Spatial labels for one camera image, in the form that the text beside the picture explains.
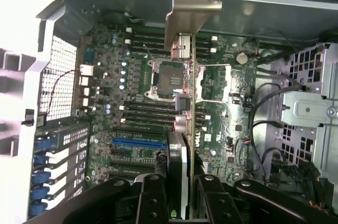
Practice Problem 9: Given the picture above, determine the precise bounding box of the red and black twisted wire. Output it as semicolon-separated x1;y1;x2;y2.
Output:
43;69;81;116

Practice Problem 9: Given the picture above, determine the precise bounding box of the black internal cable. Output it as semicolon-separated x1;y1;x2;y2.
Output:
252;120;285;180
260;147;285;180
250;82;306;119

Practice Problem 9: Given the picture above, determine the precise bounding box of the long black expansion slot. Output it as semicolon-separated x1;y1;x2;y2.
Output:
112;126;170;136
109;162;158;174

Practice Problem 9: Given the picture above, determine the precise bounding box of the metal socket cover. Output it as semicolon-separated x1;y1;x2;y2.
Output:
196;64;233;102

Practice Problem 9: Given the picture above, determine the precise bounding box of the green motherboard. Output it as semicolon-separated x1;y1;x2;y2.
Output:
75;22;258;190

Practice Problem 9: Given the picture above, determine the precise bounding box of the CPU socket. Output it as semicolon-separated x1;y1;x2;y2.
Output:
147;59;185;102

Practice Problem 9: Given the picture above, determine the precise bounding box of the RAM slot with white latches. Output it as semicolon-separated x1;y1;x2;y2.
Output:
120;117;212;132
118;104;211;121
125;39;217;54
125;27;219;43

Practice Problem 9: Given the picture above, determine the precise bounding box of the short black expansion slot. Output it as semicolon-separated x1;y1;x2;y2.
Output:
112;149;140;158

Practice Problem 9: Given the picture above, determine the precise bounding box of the thin metal locking lever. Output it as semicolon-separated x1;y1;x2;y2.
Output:
143;44;157;61

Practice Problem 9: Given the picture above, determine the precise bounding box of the blue expansion slot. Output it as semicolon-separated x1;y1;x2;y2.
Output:
111;137;164;148

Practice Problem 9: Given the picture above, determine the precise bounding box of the perforated metal slot cover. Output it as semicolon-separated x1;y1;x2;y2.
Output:
55;125;90;151

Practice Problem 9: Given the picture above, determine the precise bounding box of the blue rear port connector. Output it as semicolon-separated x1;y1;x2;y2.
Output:
83;50;95;64

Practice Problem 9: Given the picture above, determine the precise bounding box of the silver coin cell battery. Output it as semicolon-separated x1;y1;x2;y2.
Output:
236;51;249;64

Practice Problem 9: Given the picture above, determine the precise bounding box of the metal disk bay cage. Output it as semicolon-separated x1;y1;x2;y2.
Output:
279;41;338;180

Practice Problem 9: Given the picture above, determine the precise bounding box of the open grey PC case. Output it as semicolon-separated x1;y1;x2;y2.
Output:
22;0;338;224

